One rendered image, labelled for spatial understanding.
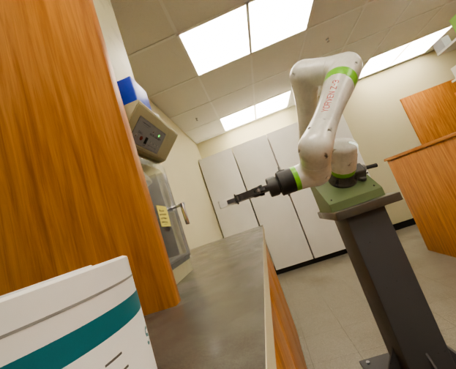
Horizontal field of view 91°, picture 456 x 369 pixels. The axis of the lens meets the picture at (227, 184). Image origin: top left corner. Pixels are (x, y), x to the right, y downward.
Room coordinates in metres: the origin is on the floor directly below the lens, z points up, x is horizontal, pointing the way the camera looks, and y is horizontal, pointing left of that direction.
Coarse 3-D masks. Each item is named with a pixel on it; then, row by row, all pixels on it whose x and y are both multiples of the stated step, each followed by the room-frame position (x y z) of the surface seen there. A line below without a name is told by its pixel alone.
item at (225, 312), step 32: (192, 256) 1.43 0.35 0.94; (224, 256) 1.00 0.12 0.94; (256, 256) 0.77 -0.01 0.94; (192, 288) 0.65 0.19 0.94; (224, 288) 0.55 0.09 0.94; (256, 288) 0.47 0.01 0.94; (160, 320) 0.48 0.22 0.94; (192, 320) 0.43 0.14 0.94; (224, 320) 0.38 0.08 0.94; (256, 320) 0.35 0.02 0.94; (160, 352) 0.35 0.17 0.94; (192, 352) 0.32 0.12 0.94; (224, 352) 0.29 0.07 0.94; (256, 352) 0.27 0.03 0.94
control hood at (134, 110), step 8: (128, 104) 0.62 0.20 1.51; (136, 104) 0.62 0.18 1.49; (128, 112) 0.62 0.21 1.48; (136, 112) 0.63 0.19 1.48; (144, 112) 0.66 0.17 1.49; (152, 112) 0.70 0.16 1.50; (128, 120) 0.62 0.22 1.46; (136, 120) 0.65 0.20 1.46; (152, 120) 0.72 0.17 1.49; (160, 120) 0.77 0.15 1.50; (160, 128) 0.79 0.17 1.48; (168, 128) 0.84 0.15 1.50; (168, 136) 0.87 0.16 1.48; (176, 136) 0.93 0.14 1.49; (136, 144) 0.71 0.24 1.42; (168, 144) 0.90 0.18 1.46; (144, 152) 0.78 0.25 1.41; (152, 152) 0.82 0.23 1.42; (160, 152) 0.87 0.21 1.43; (168, 152) 0.93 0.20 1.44; (160, 160) 0.92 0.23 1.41
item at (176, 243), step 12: (144, 168) 0.76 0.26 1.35; (156, 168) 0.86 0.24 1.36; (156, 180) 0.82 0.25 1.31; (156, 192) 0.79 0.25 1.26; (168, 192) 0.91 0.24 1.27; (156, 204) 0.77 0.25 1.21; (168, 204) 0.87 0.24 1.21; (168, 216) 0.84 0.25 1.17; (168, 228) 0.81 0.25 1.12; (180, 228) 0.91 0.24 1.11; (168, 240) 0.78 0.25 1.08; (180, 240) 0.88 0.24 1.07; (168, 252) 0.75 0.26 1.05; (180, 252) 0.84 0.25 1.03; (180, 264) 0.81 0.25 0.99
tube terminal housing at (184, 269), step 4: (140, 156) 0.78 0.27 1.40; (144, 156) 0.82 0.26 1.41; (152, 160) 0.87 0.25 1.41; (160, 164) 0.95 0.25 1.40; (188, 260) 0.93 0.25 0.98; (184, 264) 0.88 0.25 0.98; (188, 264) 0.92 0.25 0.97; (176, 268) 0.80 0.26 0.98; (180, 268) 0.83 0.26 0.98; (184, 268) 0.87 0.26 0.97; (188, 268) 0.90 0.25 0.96; (192, 268) 0.94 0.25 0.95; (176, 272) 0.80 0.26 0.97; (180, 272) 0.82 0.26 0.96; (184, 272) 0.86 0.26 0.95; (188, 272) 0.89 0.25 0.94; (176, 276) 0.79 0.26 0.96; (180, 276) 0.81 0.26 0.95; (184, 276) 0.85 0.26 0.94; (176, 280) 0.78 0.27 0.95; (180, 280) 0.80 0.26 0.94
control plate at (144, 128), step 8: (144, 120) 0.68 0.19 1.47; (136, 128) 0.67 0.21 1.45; (144, 128) 0.70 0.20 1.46; (152, 128) 0.74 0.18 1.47; (136, 136) 0.69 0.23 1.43; (144, 136) 0.72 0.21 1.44; (152, 136) 0.77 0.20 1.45; (160, 136) 0.81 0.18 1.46; (144, 144) 0.75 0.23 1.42; (160, 144) 0.84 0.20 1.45
